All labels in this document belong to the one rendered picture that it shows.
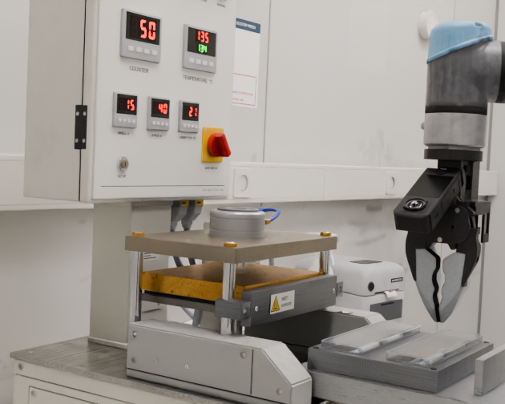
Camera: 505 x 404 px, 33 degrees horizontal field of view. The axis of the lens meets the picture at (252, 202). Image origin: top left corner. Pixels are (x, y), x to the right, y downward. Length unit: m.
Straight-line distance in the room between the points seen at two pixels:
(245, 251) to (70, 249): 0.69
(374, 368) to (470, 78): 0.36
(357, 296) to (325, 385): 1.11
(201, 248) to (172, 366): 0.15
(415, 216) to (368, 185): 1.61
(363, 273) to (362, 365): 1.12
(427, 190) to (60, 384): 0.56
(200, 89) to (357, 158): 1.33
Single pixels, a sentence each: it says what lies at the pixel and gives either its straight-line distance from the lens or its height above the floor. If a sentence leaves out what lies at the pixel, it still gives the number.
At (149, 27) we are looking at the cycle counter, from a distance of 1.23.
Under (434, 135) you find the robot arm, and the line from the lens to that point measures 1.05.
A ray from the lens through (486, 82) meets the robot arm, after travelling 1.05.
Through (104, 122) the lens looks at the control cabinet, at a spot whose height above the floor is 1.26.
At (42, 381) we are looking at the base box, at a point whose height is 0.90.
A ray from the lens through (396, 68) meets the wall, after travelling 2.83.
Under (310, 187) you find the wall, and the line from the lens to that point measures 2.28.
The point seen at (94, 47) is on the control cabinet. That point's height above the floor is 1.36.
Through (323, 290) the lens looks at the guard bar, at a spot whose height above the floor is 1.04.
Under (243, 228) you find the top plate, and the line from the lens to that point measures 1.16.
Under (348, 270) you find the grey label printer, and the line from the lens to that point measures 2.15.
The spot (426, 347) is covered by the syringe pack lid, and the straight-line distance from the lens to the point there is 1.05.
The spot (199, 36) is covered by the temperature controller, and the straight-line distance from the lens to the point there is 1.32.
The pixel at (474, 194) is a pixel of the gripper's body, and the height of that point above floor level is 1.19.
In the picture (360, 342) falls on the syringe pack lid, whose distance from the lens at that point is 1.05.
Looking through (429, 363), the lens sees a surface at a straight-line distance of 0.99.
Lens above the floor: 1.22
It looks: 3 degrees down
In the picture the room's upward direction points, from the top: 3 degrees clockwise
